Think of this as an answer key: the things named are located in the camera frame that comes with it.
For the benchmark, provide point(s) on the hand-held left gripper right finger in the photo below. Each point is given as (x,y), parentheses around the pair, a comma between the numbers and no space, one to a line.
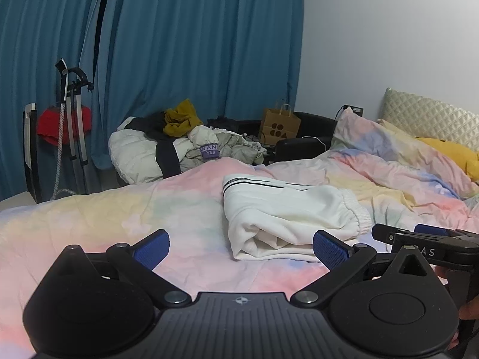
(331,250)

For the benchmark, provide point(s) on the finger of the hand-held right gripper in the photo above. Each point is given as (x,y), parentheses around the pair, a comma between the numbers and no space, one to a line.
(430,229)
(385,232)

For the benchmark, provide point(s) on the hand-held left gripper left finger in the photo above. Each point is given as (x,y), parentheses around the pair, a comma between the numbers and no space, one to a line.
(151,250)

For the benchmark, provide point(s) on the white sweatpants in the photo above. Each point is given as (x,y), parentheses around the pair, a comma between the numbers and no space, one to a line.
(284,209)

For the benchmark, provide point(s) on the dark clothes pile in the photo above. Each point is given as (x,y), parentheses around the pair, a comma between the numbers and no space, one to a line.
(228,124)

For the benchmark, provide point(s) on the person's right hand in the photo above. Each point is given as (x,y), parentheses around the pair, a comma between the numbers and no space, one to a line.
(469,306)

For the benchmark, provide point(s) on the pastel tie-dye duvet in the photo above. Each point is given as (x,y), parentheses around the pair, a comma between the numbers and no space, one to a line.
(149,205)

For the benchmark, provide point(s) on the yellow pillow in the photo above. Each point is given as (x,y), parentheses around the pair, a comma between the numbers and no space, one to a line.
(454,155)

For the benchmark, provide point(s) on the pastel tie-dye pillow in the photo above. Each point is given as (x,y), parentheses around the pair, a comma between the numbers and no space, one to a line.
(374,138)

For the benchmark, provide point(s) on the white down jacket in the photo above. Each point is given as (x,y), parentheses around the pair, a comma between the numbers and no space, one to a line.
(131,157)

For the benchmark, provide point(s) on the black footstool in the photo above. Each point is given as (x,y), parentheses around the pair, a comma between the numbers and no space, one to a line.
(292,147)

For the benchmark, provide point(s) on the cream quilted headboard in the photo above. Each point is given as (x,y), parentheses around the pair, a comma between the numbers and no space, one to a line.
(423,116)

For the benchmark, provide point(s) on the grey garment with purple label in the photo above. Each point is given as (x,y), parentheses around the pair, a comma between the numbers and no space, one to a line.
(228,149)

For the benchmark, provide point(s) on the mustard yellow garment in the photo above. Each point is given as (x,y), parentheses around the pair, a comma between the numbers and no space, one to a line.
(181,119)

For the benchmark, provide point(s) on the brown paper bag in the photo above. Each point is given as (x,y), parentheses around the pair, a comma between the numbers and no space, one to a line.
(278,125)

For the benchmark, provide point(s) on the garment steamer stand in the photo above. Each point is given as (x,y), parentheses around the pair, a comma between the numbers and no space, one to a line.
(71,119)

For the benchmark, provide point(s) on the black and white chair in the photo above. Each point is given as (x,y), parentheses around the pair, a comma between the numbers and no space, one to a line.
(30,146)

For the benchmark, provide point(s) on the red garment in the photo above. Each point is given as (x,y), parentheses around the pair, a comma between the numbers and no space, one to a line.
(48,127)

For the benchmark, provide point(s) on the blue curtain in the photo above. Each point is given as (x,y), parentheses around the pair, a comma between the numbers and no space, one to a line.
(205,45)
(33,26)

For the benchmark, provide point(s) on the black wall outlet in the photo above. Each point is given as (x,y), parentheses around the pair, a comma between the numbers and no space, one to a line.
(355,111)

